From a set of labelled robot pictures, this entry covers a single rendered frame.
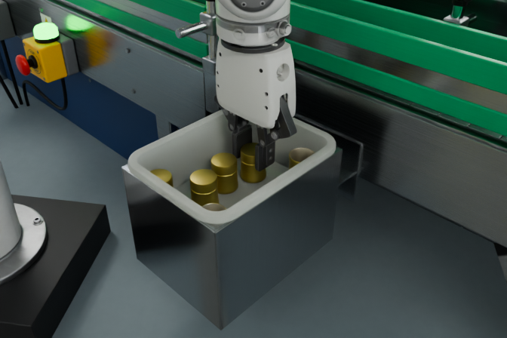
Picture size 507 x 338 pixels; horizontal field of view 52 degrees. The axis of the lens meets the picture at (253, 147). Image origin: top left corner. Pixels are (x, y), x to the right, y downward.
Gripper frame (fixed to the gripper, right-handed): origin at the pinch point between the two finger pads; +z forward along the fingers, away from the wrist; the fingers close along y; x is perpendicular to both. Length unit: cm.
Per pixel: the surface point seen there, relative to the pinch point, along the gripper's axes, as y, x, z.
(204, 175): 0.3, 8.4, 0.2
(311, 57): 1.8, -13.8, -8.0
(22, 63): 52, 7, 2
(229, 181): -0.4, 4.9, 2.7
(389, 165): -13.7, -12.0, 2.3
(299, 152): -4.3, -4.5, 0.9
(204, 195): -1.0, 9.7, 2.0
